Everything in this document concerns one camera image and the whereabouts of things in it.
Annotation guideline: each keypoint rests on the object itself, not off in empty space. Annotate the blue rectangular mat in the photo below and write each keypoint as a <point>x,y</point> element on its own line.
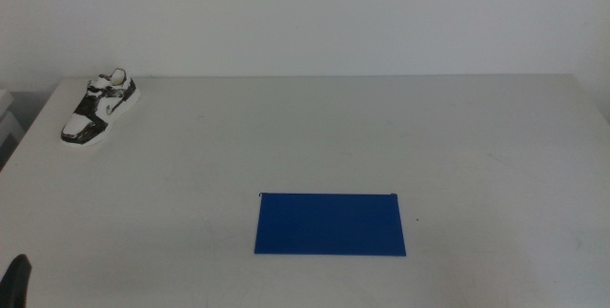
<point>329,224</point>

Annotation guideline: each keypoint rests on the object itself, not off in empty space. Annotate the white side shelf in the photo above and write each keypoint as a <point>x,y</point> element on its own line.
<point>6,122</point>

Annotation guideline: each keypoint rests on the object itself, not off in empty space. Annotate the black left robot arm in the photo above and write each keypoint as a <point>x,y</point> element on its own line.
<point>15,284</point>

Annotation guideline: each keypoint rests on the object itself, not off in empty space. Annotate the black and white sneaker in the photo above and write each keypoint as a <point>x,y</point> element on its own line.
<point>86,118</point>

